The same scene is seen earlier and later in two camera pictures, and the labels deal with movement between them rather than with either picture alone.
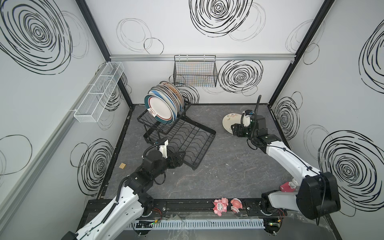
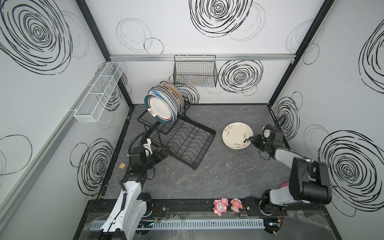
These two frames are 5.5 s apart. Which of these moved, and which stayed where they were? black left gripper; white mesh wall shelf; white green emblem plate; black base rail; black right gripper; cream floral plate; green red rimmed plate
Moved: cream floral plate; black left gripper; black right gripper
Stayed: white green emblem plate; black base rail; green red rimmed plate; white mesh wall shelf
